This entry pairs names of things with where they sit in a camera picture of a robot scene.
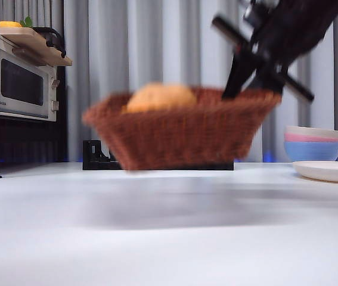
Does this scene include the brown potato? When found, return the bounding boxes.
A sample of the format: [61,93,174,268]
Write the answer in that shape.
[126,82,198,114]

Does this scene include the brown wicker basket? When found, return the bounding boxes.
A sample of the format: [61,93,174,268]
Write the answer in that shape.
[82,86,283,172]

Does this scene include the beige bowl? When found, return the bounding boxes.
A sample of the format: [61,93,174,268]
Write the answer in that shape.
[286,125,338,139]

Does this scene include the pink bowl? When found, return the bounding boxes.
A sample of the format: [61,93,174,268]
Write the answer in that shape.
[284,133,338,144]

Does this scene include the blue bowl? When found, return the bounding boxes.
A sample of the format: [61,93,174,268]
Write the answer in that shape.
[284,141,338,163]

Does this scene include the grey pleated curtain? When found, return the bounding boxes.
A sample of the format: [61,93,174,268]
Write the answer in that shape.
[0,0,338,164]

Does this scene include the white plate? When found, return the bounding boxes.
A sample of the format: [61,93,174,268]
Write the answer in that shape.
[292,160,338,184]

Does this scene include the black dish rack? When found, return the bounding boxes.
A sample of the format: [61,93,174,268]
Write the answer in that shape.
[82,139,235,171]

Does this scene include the wooden cutting board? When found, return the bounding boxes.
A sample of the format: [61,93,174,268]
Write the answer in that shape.
[0,28,73,67]

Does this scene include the beige toaster oven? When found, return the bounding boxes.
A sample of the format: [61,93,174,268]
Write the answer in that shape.
[0,35,60,122]

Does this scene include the green leaf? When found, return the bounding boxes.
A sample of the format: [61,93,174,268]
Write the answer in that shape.
[19,16,34,29]

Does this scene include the yellow fruit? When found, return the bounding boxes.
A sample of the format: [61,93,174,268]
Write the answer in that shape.
[0,20,23,29]

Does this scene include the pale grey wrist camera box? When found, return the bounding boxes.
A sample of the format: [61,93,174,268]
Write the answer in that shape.
[241,0,277,29]

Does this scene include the black pot with handle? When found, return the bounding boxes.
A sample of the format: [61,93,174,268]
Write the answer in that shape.
[33,27,67,59]

